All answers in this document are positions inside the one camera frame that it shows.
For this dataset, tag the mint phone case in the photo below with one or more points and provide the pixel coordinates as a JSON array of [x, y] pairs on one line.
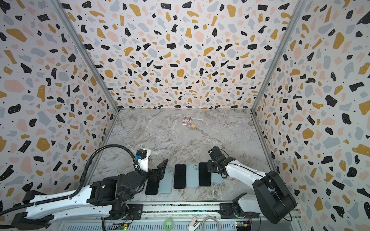
[[166, 184]]

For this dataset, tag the corner aluminium post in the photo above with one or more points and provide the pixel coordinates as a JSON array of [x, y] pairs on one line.
[[57, 7], [281, 48]]

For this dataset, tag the left corner aluminium post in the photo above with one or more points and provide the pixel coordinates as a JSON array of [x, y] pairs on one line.
[[57, 7]]

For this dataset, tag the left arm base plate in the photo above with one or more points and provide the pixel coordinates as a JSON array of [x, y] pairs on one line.
[[134, 211]]

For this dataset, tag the right corner aluminium post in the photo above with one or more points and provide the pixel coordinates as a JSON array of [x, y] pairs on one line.
[[281, 48]]

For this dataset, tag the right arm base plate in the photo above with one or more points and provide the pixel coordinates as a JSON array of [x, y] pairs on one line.
[[233, 210]]

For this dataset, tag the white small device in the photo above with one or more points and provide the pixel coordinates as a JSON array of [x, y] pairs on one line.
[[194, 224]]

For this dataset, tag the purple phone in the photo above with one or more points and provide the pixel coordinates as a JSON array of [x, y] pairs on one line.
[[180, 173]]

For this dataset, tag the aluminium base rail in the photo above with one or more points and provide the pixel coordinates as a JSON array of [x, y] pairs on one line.
[[155, 213]]

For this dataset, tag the playing card box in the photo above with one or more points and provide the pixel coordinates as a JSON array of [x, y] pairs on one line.
[[187, 121]]

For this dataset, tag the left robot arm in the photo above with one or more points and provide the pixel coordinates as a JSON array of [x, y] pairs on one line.
[[106, 199]]

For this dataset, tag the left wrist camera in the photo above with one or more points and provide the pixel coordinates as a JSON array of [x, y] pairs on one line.
[[142, 157]]

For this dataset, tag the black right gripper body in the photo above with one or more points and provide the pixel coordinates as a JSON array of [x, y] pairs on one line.
[[213, 164]]

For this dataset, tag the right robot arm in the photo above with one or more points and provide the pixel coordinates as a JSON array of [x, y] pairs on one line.
[[271, 196]]

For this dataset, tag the blue phone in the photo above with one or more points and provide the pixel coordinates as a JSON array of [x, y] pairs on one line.
[[204, 177]]

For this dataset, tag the green tape roll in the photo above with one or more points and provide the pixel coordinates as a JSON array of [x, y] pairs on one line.
[[168, 224]]

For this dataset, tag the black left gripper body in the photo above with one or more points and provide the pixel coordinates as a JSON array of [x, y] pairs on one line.
[[151, 174]]

